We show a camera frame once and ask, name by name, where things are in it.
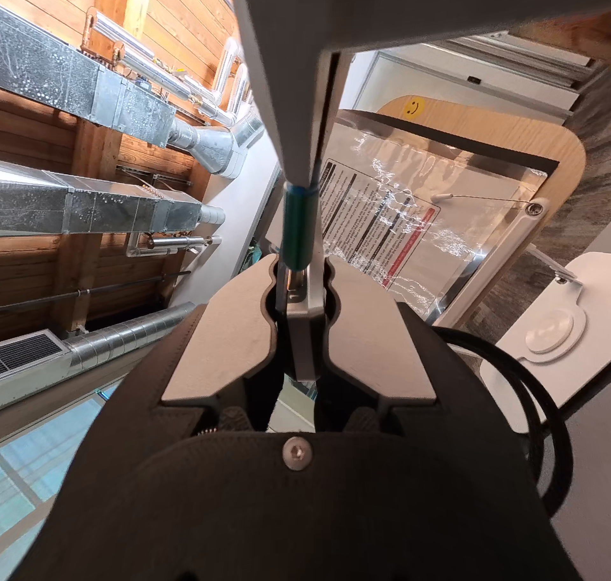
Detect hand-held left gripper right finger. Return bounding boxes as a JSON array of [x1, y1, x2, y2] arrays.
[[324, 255, 438, 404]]

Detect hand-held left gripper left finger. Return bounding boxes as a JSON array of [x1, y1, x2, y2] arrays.
[[161, 254, 282, 404]]

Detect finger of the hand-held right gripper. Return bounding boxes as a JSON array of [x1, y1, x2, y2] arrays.
[[313, 0, 611, 186], [227, 0, 332, 188]]

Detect black hdmi switch box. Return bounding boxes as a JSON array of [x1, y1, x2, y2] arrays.
[[276, 256, 330, 383]]

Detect green HDMI cable plug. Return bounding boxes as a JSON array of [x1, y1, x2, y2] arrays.
[[281, 182, 320, 272]]

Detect black switch cable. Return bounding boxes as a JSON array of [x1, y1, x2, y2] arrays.
[[432, 325, 573, 517]]

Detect insulated silver pipes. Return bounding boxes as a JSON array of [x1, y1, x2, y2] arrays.
[[81, 8, 264, 128]]

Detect black ceiling pipe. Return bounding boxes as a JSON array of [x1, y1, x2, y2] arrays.
[[0, 270, 192, 313]]

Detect wooden instruction board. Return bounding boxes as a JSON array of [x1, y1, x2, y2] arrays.
[[265, 95, 588, 328]]

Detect white board stand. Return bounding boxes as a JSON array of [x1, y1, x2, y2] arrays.
[[479, 247, 611, 433]]

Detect white air vent grille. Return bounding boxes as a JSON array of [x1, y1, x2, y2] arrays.
[[0, 330, 67, 376]]

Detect framed glass window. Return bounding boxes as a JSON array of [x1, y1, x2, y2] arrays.
[[0, 381, 122, 558]]

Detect round spiral air duct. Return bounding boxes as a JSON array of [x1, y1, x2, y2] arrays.
[[64, 301, 197, 382]]

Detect long silver air duct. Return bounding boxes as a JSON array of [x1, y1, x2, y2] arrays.
[[0, 161, 226, 238]]

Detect rectangular silver air duct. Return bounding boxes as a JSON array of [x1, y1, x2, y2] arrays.
[[0, 6, 264, 178]]

